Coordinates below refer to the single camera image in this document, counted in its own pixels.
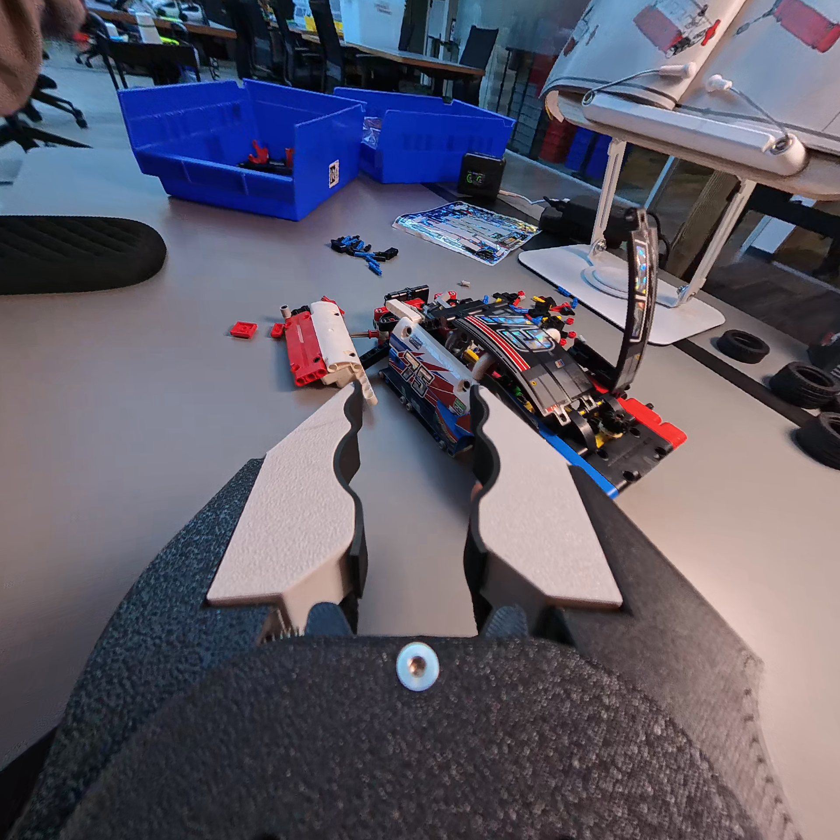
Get blue white lego race car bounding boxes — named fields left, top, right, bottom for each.
left=374, top=209, right=689, bottom=500

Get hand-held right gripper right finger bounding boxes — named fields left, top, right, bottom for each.
left=464, top=384, right=624, bottom=634

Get large blue storage bin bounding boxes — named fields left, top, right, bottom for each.
left=118, top=79, right=365, bottom=222

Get black office chair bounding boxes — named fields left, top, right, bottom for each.
left=0, top=69, right=93, bottom=153
left=308, top=0, right=349, bottom=93
left=453, top=25, right=501, bottom=106

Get black padded armrest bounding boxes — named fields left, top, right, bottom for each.
left=0, top=215, right=168, bottom=296

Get white and red lego assembly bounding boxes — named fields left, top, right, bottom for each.
left=279, top=298, right=391, bottom=404

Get person's left forearm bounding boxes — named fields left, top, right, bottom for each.
left=0, top=0, right=89, bottom=119

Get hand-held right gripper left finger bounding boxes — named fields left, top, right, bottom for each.
left=206, top=382, right=368, bottom=641

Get black power adapter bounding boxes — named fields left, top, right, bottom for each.
left=539, top=196, right=631, bottom=247

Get long wooden office desk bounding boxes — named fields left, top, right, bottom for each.
left=298, top=29, right=488, bottom=99
left=79, top=3, right=238, bottom=86

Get red lego parts in bin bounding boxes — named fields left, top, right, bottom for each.
left=246, top=139, right=296, bottom=173

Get stack of coloured storage bins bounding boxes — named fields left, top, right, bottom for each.
left=508, top=49, right=631, bottom=181

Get black power bank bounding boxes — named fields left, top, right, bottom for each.
left=457, top=152, right=508, bottom=198

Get pile of blue black pins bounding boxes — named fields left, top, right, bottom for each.
left=330, top=234, right=400, bottom=275

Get printed instruction booklet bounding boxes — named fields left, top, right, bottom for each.
left=394, top=202, right=540, bottom=265

